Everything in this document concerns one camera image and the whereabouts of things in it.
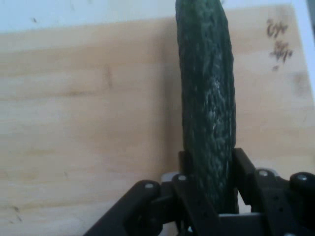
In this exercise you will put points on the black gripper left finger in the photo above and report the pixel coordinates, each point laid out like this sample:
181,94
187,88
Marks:
177,196

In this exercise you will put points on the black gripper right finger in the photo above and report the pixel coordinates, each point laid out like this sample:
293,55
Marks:
278,201

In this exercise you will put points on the dark green cucumber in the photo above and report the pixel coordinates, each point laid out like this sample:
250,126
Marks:
206,98

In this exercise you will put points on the bamboo cutting board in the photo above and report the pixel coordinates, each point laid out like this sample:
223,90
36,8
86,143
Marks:
86,110

